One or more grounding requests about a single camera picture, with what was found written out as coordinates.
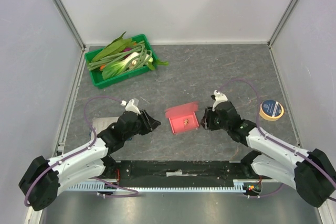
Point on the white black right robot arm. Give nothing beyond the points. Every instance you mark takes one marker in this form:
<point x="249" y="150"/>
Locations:
<point x="310" y="173"/>

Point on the white radish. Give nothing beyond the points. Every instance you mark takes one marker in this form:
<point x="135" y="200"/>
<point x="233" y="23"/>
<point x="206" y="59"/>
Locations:
<point x="135" y="56"/>

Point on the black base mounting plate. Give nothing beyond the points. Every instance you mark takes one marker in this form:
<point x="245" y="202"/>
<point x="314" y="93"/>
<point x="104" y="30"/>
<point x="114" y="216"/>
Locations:
<point x="224" y="169"/>

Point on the yellow masking tape roll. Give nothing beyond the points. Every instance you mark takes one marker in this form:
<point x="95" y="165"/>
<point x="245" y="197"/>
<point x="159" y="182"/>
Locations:
<point x="271" y="110"/>

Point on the green long beans bundle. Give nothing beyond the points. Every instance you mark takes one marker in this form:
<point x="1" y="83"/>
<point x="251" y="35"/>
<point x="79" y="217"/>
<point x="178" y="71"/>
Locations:
<point x="140" y="48"/>

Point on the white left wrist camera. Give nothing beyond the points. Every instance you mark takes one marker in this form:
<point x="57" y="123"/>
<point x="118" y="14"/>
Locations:
<point x="131" y="105"/>

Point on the light blue cable duct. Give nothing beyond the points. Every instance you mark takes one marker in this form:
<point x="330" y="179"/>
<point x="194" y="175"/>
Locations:
<point x="94" y="185"/>

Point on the green leafy vegetable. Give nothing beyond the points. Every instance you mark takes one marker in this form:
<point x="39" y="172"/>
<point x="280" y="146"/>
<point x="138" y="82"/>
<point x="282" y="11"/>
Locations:
<point x="115" y="47"/>

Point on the bok choy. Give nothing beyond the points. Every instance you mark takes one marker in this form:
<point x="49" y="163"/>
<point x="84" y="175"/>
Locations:
<point x="114" y="69"/>

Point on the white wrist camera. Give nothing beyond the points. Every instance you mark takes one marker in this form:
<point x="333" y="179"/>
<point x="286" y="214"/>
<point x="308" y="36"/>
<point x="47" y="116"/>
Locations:
<point x="218" y="98"/>
<point x="131" y="105"/>

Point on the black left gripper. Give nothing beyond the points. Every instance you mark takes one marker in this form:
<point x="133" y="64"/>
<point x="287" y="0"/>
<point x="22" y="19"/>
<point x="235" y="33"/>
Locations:
<point x="151" y="123"/>

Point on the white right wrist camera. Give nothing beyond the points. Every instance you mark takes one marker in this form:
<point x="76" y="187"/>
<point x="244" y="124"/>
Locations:
<point x="218" y="98"/>

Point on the pink paper box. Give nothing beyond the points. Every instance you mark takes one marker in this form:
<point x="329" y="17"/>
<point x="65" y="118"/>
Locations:
<point x="177" y="114"/>

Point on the blue white book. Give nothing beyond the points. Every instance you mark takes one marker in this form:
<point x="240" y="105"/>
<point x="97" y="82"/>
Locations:
<point x="100" y="124"/>

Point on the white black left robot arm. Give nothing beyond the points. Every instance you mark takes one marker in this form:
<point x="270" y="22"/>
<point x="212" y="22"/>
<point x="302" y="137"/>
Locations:
<point x="46" y="179"/>

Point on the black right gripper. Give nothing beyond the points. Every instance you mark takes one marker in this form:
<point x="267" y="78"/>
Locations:
<point x="210" y="117"/>

